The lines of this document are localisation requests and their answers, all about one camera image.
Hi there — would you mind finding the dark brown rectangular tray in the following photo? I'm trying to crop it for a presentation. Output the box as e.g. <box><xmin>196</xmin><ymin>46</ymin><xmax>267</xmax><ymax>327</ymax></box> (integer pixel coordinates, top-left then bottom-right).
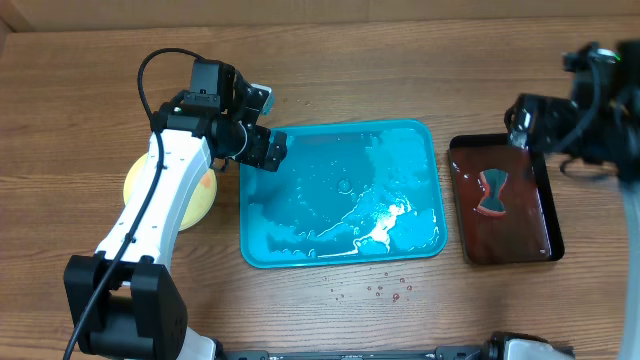
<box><xmin>448</xmin><ymin>134</ymin><xmax>565</xmax><ymax>265</ymax></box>

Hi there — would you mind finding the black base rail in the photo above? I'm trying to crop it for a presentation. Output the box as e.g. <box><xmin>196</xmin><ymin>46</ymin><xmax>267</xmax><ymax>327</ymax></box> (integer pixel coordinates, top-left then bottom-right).
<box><xmin>214</xmin><ymin>344</ymin><xmax>576</xmax><ymax>360</ymax></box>

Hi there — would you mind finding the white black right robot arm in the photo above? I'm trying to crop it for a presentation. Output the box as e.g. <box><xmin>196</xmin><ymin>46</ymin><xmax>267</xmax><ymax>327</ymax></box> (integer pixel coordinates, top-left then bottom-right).
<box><xmin>504</xmin><ymin>40</ymin><xmax>639</xmax><ymax>359</ymax></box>

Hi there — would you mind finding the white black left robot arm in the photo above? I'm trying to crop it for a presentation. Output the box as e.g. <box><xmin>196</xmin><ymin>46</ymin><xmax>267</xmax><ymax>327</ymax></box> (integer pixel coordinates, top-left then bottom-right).
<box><xmin>63</xmin><ymin>55</ymin><xmax>287</xmax><ymax>359</ymax></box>

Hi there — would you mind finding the pink green round sponge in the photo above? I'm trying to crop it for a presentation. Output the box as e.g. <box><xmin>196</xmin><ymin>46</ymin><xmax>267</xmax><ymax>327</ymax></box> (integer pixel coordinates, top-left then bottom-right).
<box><xmin>476</xmin><ymin>168</ymin><xmax>508</xmax><ymax>217</ymax></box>

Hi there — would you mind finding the teal plastic tray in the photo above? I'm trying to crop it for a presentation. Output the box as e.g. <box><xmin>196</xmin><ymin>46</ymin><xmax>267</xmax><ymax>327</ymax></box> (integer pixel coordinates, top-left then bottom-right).
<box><xmin>239</xmin><ymin>119</ymin><xmax>448</xmax><ymax>269</ymax></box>

